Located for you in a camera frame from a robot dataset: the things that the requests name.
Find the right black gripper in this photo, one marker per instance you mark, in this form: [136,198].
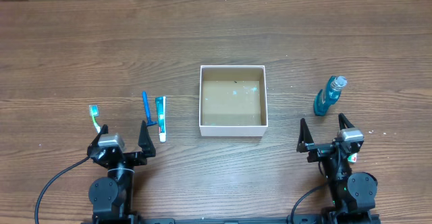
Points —
[325,148]

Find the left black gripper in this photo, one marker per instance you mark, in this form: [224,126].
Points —
[126,156]

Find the blue disposable razor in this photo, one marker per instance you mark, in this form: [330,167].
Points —
[149,122]

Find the blue mouthwash bottle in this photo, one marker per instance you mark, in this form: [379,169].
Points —
[329,95]

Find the green white soap packet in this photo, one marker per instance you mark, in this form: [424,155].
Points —
[352,158]

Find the green toothpaste tube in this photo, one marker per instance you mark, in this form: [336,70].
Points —
[161,113]

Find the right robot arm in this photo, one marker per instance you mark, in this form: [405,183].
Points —
[353,194]

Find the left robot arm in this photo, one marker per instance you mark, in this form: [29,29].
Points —
[111,196]

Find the green toothbrush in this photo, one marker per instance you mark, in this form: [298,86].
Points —
[94,113]

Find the white cardboard box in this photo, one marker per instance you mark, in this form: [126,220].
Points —
[233,101]

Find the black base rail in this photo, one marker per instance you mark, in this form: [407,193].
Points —
[301,219]

